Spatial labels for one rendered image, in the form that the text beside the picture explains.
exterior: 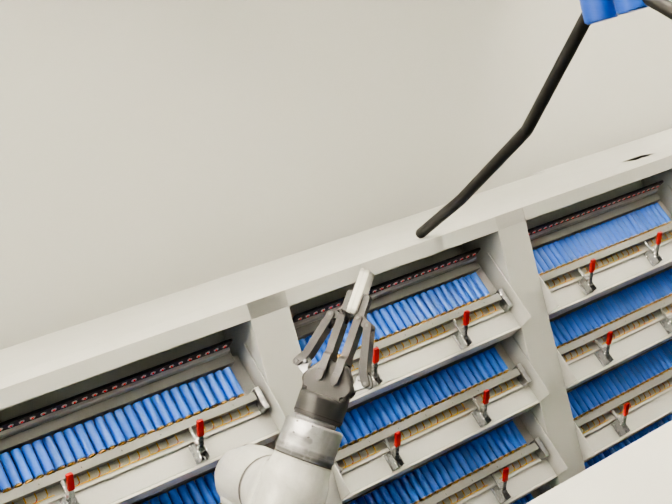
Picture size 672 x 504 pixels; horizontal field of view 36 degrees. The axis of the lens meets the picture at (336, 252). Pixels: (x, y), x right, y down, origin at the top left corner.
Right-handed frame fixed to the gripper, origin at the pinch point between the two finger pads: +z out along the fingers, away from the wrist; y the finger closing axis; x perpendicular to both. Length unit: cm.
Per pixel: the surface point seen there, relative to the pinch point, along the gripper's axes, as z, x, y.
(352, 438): -21, 72, 17
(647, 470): -16, -63, -50
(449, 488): -25, 94, -2
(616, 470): -16, -62, -47
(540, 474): -14, 114, -18
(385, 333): 3, 74, 18
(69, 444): -39, 25, 54
